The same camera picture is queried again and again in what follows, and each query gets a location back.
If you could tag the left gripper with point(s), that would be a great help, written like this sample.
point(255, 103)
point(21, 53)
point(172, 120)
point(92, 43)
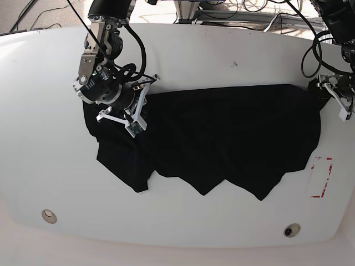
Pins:
point(341, 88)

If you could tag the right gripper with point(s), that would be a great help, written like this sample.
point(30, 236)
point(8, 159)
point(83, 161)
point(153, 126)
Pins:
point(128, 103)

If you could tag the black t-shirt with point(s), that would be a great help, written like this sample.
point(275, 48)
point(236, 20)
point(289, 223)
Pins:
point(249, 135)

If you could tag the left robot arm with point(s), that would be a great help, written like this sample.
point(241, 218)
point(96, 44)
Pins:
point(338, 17)

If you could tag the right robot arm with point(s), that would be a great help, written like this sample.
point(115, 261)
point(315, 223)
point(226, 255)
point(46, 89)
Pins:
point(100, 80)

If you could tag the red tape rectangle marking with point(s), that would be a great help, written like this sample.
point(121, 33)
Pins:
point(320, 173)

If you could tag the left table grommet hole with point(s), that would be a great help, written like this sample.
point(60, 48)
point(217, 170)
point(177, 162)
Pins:
point(49, 216)

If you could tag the table grommet hole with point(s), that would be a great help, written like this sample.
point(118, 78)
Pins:
point(292, 230)
point(49, 216)

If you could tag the right table grommet hole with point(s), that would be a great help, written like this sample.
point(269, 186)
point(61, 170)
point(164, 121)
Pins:
point(292, 230)

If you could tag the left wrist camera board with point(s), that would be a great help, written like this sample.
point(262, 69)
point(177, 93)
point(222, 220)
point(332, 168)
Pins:
point(345, 114)

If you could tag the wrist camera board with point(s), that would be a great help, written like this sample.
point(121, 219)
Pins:
point(136, 128)
point(345, 114)

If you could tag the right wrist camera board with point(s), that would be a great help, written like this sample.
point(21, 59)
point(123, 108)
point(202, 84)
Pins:
point(136, 128)

